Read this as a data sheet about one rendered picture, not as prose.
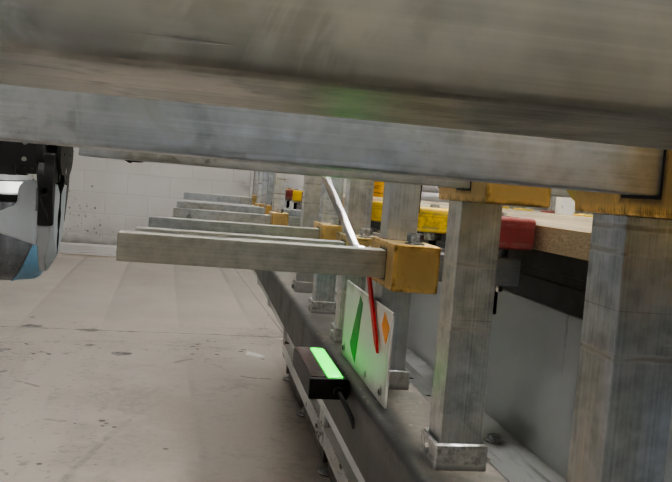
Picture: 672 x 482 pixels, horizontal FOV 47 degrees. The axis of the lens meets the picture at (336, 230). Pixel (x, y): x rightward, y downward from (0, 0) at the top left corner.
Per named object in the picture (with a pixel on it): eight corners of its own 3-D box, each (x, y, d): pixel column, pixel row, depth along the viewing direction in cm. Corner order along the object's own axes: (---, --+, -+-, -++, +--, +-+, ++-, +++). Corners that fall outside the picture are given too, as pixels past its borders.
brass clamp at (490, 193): (477, 203, 55) (483, 131, 55) (424, 198, 69) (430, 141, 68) (558, 209, 56) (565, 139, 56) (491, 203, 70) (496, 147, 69)
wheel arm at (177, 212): (172, 221, 227) (173, 206, 227) (172, 220, 230) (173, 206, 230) (319, 231, 234) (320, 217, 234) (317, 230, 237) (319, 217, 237)
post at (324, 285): (311, 338, 138) (333, 66, 135) (309, 335, 141) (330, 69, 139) (331, 339, 138) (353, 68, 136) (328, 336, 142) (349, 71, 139)
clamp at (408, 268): (390, 292, 81) (395, 243, 80) (364, 276, 94) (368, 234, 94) (442, 295, 81) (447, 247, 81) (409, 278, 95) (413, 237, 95)
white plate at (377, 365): (381, 408, 80) (389, 312, 80) (338, 352, 106) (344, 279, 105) (386, 408, 80) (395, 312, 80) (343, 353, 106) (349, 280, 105)
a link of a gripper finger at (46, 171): (41, 223, 79) (46, 138, 79) (59, 224, 80) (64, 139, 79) (30, 225, 75) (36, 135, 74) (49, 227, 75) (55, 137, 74)
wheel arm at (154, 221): (147, 239, 128) (149, 214, 128) (148, 238, 132) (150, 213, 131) (402, 257, 136) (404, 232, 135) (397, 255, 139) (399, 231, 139)
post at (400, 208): (368, 447, 89) (404, 22, 86) (362, 437, 92) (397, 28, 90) (398, 447, 89) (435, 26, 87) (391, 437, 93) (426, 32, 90)
